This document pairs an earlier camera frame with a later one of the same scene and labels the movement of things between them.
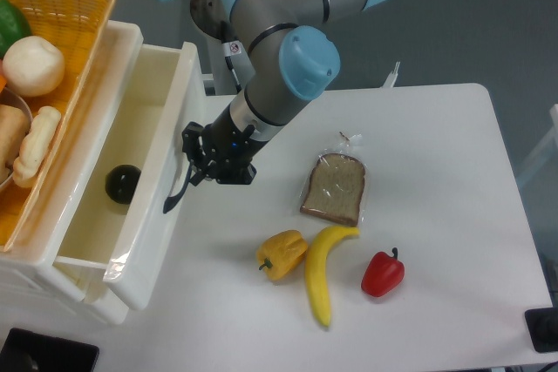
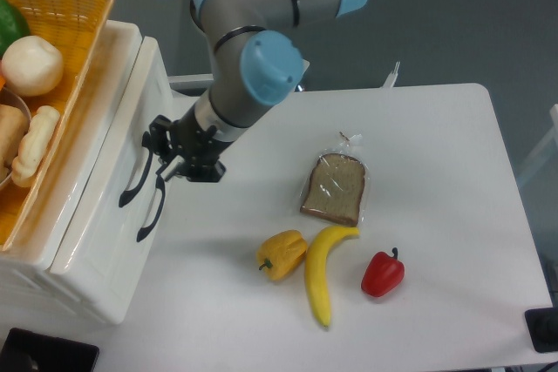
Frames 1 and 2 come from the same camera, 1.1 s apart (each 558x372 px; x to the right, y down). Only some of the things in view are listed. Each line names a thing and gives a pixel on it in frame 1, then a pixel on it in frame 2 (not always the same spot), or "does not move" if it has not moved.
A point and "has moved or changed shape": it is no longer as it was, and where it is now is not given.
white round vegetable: [32, 65] does not move
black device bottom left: [29, 351] does not move
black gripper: [224, 146] to [195, 143]
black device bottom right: [542, 328] does not move
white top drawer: [140, 138] has moved or changed shape
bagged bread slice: [335, 187] does not move
